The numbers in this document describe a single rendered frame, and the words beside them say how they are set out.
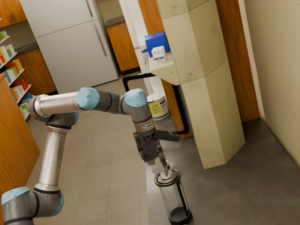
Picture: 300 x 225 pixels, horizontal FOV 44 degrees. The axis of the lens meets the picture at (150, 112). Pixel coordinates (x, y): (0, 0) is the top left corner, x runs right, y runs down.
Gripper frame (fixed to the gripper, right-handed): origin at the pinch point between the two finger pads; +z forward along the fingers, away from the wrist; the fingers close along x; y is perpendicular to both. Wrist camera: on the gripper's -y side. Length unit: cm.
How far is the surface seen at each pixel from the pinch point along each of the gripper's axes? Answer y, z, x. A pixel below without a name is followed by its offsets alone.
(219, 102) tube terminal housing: -39.5, -5.5, -26.2
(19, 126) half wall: 97, 68, -322
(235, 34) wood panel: -67, -26, -52
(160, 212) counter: 6.1, 25.7, -9.8
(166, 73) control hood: -18.9, -28.0, -27.4
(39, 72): 65, 68, -571
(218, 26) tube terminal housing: -49, -39, -32
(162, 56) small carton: -21, -34, -35
